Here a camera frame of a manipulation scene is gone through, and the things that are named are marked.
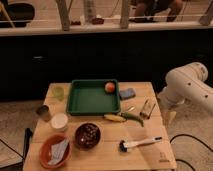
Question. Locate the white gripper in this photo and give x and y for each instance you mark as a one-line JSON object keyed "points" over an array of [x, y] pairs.
{"points": [[168, 115]]}

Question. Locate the white black dish brush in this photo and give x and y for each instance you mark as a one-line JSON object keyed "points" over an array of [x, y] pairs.
{"points": [[124, 146]]}

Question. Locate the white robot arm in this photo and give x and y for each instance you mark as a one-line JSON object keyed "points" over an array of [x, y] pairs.
{"points": [[185, 83]]}

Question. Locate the green plastic tray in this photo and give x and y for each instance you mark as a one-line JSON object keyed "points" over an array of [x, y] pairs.
{"points": [[89, 98]]}

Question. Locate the clear glass box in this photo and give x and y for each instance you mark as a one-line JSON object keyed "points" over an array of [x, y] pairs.
{"points": [[147, 109]]}

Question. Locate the green chili pepper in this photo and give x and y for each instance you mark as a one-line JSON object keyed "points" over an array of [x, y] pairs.
{"points": [[133, 117]]}

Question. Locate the blue sponge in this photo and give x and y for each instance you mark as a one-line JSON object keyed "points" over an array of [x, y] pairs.
{"points": [[127, 94]]}

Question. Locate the orange peach fruit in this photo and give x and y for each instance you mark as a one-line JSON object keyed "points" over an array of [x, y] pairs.
{"points": [[110, 87]]}

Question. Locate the dark brown bowl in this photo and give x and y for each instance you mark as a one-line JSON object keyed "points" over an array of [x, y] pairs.
{"points": [[87, 136]]}

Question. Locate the white cup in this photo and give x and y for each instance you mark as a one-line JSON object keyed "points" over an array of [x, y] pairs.
{"points": [[59, 122]]}

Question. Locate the seated person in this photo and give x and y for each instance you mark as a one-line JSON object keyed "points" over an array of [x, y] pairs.
{"points": [[146, 9]]}

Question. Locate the yellow green cup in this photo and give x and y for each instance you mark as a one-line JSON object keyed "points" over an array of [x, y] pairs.
{"points": [[58, 93]]}

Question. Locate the white paper packet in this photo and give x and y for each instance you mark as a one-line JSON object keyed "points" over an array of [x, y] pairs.
{"points": [[57, 152]]}

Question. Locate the orange bowl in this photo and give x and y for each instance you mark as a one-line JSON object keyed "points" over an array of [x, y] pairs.
{"points": [[45, 151]]}

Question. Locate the metal cup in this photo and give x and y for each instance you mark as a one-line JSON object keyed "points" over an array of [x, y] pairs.
{"points": [[44, 113]]}

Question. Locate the black chair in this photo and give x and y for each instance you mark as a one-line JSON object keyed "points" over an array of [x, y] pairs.
{"points": [[20, 13]]}

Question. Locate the black table side bracket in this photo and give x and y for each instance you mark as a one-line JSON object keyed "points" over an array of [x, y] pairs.
{"points": [[27, 136]]}

